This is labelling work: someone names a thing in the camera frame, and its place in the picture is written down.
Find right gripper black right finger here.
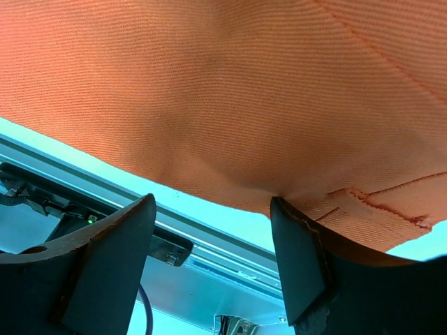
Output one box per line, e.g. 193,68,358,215
270,197,446,334

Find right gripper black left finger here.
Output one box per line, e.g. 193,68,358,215
1,194,156,334

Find orange trousers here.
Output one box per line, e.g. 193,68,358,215
1,1,446,251

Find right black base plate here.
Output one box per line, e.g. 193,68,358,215
1,163,193,267

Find aluminium frame rails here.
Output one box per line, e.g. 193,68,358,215
1,135,292,334

